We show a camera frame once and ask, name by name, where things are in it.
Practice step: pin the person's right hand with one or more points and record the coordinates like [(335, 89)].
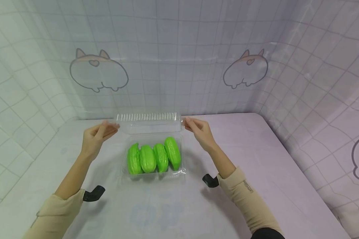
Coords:
[(202, 132)]

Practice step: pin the person's left hand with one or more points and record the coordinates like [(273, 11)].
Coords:
[(92, 139)]

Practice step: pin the person's left thumb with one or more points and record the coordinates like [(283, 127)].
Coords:
[(104, 128)]

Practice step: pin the person's left fingers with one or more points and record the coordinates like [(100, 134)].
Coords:
[(111, 128)]

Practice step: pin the person's right fingers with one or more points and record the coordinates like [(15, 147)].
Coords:
[(192, 123)]

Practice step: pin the clear plastic clamshell box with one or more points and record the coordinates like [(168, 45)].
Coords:
[(151, 125)]

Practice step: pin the person's left forearm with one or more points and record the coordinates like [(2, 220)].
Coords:
[(66, 189)]

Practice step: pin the person's right forearm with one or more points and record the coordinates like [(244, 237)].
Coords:
[(242, 192)]

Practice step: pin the green gourd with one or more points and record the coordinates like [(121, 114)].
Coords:
[(147, 159), (173, 152), (161, 157), (134, 161)]

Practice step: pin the black wrist band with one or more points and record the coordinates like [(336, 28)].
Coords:
[(93, 194), (211, 181)]

